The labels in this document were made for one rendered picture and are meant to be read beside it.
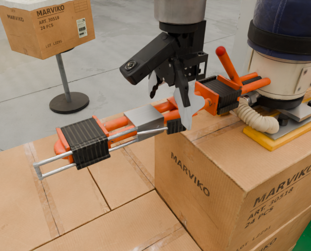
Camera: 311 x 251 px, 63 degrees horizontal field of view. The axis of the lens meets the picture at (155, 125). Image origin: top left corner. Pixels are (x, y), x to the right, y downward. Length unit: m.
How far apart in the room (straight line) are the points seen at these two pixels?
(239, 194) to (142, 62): 0.37
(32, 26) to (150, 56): 1.74
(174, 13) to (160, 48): 0.06
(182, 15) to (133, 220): 0.77
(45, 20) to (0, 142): 1.08
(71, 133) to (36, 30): 1.69
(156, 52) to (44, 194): 0.86
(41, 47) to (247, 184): 1.87
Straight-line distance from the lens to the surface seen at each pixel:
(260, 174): 0.66
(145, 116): 0.55
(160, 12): 0.46
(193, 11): 0.46
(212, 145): 0.70
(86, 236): 1.01
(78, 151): 0.47
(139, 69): 0.46
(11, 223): 1.14
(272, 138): 0.74
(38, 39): 2.17
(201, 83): 0.68
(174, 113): 0.57
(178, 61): 0.49
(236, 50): 2.37
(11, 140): 2.49
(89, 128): 0.51
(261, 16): 0.74
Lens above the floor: 1.40
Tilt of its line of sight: 37 degrees down
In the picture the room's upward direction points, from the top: straight up
